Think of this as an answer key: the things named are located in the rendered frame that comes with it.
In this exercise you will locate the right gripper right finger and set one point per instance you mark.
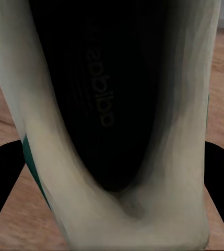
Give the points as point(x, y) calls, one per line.
point(214, 175)

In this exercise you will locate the gym shoe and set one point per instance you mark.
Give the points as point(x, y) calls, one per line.
point(110, 101)

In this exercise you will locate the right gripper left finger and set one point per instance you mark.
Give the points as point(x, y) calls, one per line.
point(12, 162)

